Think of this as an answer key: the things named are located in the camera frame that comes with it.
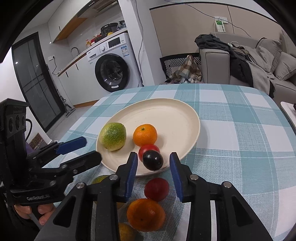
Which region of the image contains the dark plum on plate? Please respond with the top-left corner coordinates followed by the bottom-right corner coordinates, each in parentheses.
top-left (142, 150), bottom-right (164, 171)

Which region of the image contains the green guava on plate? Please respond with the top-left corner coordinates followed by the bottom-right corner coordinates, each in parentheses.
top-left (99, 123), bottom-right (126, 151)

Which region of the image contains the dark clothes pile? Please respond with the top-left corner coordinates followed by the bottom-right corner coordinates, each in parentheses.
top-left (195, 34), bottom-right (278, 98)

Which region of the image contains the small brown longan fruit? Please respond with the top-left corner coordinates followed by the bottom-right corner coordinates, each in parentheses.
top-left (118, 222), bottom-right (137, 241)

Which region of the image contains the white side table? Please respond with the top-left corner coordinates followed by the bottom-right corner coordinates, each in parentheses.
top-left (280, 101), bottom-right (296, 132)

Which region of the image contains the grey sofa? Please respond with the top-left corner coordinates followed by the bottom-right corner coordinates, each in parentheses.
top-left (195, 32), bottom-right (295, 103)

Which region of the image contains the large orange mandarin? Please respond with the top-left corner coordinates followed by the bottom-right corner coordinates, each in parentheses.
top-left (126, 198), bottom-right (166, 232)

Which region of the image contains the red tomato on table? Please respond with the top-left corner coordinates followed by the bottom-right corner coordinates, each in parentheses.
top-left (144, 178), bottom-right (170, 202)

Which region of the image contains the red tomato on plate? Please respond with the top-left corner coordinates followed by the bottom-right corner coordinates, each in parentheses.
top-left (138, 144), bottom-right (160, 161)

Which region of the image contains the orange mandarin on plate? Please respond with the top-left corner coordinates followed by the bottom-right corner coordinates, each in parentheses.
top-left (133, 123), bottom-right (158, 147)

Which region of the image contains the black patterned laundry basket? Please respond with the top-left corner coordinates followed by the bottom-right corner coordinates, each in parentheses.
top-left (159, 53), bottom-right (201, 80)

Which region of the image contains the yellow-green guava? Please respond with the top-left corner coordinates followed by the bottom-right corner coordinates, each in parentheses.
top-left (92, 175), bottom-right (125, 210)

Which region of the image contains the person's left hand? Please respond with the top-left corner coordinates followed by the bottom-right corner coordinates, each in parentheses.
top-left (14, 203), bottom-right (56, 226)

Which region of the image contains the cream round plate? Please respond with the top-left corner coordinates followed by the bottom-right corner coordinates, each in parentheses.
top-left (96, 98), bottom-right (201, 177)

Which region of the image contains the white power strip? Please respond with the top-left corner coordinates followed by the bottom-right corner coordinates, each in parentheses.
top-left (215, 19), bottom-right (226, 33)

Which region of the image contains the black glass door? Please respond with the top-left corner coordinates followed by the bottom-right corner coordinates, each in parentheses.
top-left (11, 33), bottom-right (65, 132)

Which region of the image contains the white washing machine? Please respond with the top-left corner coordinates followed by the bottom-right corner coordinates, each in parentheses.
top-left (86, 32), bottom-right (143, 92)

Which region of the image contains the plaid cloth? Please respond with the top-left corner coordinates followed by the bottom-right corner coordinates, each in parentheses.
top-left (165, 55), bottom-right (203, 84)

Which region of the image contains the grey cushion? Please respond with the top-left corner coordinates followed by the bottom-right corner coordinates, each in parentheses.
top-left (273, 52), bottom-right (296, 81)

